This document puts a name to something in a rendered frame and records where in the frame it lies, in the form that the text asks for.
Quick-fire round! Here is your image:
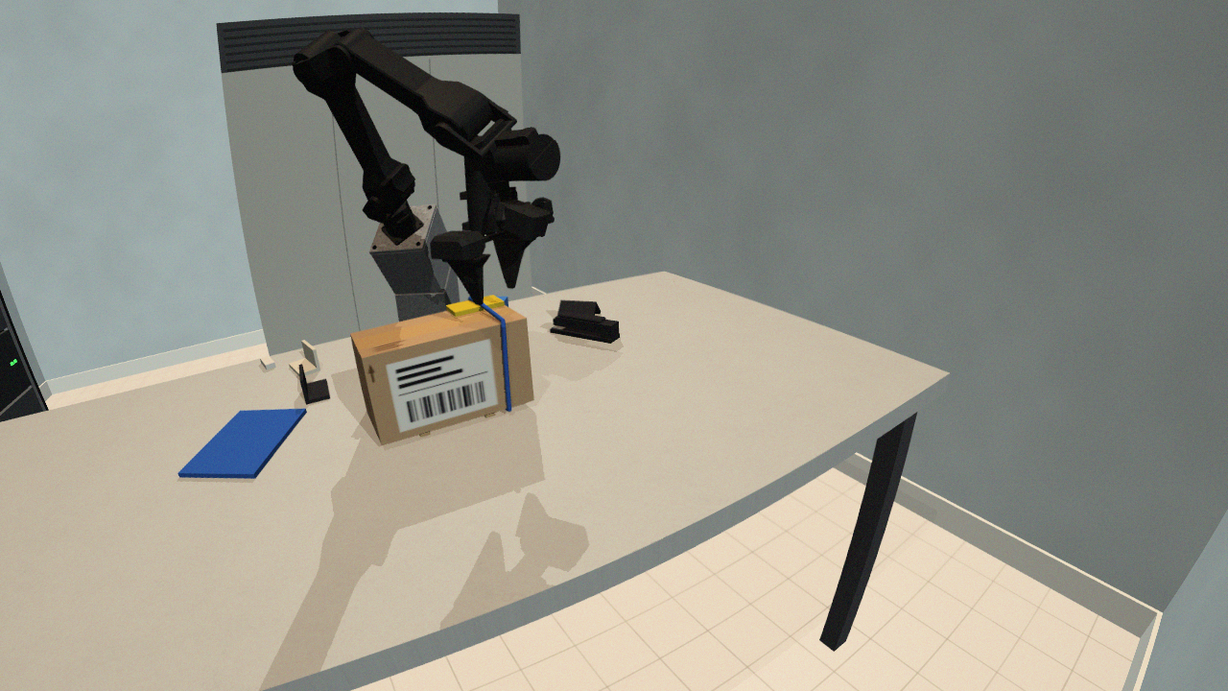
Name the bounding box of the brown cardboard box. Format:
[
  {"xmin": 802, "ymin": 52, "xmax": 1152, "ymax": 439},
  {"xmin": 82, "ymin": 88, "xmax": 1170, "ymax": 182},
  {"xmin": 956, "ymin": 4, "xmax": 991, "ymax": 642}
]
[{"xmin": 350, "ymin": 306, "xmax": 534, "ymax": 446}]

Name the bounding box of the blue strap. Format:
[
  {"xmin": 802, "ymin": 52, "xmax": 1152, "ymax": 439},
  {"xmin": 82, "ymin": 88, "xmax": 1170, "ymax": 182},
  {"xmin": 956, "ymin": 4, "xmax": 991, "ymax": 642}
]
[{"xmin": 468, "ymin": 297, "xmax": 511, "ymax": 412}]

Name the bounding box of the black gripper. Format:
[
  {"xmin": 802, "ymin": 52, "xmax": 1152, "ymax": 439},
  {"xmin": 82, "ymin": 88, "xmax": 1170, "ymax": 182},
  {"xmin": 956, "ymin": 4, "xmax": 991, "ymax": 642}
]
[{"xmin": 430, "ymin": 180, "xmax": 535, "ymax": 306}]

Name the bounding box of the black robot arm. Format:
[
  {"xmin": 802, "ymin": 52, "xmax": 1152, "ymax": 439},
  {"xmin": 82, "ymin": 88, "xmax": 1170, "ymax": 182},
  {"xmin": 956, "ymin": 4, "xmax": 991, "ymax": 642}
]
[{"xmin": 293, "ymin": 28, "xmax": 560, "ymax": 245}]

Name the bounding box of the yellow flat block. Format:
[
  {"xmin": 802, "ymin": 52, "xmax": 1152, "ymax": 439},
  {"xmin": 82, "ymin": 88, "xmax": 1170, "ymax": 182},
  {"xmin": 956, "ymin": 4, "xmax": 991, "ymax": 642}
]
[{"xmin": 446, "ymin": 296, "xmax": 505, "ymax": 317}]

